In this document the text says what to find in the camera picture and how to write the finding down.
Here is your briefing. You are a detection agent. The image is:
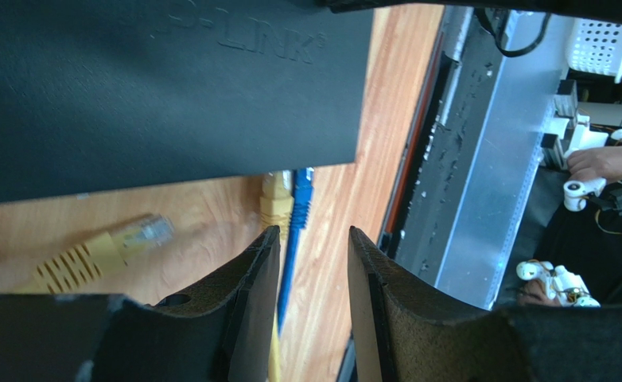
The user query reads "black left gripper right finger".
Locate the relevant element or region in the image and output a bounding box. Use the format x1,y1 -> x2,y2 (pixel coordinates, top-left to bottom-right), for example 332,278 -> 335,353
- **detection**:
348,227 -> 534,381

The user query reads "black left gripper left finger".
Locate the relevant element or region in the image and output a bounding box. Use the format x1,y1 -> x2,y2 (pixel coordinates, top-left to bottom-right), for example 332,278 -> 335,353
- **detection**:
93,226 -> 280,381

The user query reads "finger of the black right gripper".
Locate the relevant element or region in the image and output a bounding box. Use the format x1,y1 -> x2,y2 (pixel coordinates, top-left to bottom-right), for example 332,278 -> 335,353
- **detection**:
318,0 -> 622,24

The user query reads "yellow ethernet cable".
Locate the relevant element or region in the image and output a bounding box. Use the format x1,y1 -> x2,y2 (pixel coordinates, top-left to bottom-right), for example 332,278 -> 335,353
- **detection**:
259,170 -> 295,382
14,212 -> 176,295

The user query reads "blue ethernet cable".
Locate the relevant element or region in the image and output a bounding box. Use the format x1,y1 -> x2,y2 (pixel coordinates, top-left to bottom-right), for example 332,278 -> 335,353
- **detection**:
276,166 -> 317,335

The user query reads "black network switch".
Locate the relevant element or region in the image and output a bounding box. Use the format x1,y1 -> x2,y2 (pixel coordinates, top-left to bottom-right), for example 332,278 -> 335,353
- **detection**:
0,1 -> 374,203

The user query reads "operator second hand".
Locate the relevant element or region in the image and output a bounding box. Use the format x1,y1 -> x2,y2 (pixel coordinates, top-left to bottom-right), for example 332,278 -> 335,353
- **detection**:
516,279 -> 561,307

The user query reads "operator bare hand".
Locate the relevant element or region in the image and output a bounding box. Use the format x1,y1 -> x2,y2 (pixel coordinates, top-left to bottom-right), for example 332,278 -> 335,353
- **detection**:
567,146 -> 622,183

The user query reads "white background crate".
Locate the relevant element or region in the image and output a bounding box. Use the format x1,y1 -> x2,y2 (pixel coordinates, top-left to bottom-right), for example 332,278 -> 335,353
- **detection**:
565,18 -> 622,84

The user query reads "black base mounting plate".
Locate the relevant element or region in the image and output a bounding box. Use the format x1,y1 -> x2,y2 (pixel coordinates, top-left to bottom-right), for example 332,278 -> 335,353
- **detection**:
378,6 -> 503,283

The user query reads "aluminium frame rail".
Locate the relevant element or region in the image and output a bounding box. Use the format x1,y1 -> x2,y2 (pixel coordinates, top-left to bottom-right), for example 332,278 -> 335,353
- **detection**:
435,13 -> 573,310

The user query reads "white leader arm handle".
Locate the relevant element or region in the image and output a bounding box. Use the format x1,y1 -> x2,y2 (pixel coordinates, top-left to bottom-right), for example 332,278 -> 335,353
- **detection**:
563,113 -> 622,215

